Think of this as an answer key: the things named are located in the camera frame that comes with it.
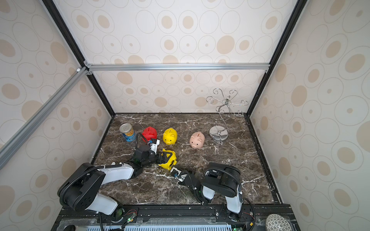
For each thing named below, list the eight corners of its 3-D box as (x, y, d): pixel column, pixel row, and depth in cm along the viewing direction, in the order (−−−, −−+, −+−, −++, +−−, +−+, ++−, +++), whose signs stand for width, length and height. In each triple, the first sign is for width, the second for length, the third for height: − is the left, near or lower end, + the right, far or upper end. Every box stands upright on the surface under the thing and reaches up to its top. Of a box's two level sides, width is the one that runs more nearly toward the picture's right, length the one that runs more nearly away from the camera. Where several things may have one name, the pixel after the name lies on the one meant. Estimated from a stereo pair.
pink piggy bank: (194, 153, 99) (195, 145, 91) (188, 144, 103) (188, 135, 96) (205, 147, 102) (206, 139, 94) (198, 138, 106) (199, 130, 99)
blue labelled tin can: (123, 141, 105) (117, 132, 96) (126, 133, 110) (121, 123, 101) (134, 141, 105) (129, 132, 96) (137, 133, 110) (132, 123, 101)
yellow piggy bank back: (162, 145, 103) (160, 137, 95) (168, 135, 109) (167, 126, 101) (173, 148, 101) (172, 140, 94) (178, 138, 107) (178, 129, 99)
